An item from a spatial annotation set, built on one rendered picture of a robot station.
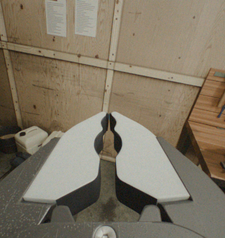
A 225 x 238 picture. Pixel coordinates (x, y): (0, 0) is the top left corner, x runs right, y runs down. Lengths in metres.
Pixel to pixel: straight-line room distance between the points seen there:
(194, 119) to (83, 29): 1.37
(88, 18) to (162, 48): 0.72
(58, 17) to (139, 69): 0.91
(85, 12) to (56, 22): 0.31
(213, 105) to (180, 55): 0.54
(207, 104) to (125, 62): 0.85
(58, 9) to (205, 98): 1.57
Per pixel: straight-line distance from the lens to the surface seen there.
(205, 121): 1.70
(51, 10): 1.82
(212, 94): 1.61
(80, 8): 1.69
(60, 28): 1.77
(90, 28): 1.64
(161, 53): 1.54
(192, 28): 1.57
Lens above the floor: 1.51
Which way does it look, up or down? 29 degrees down
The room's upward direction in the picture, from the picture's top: 9 degrees clockwise
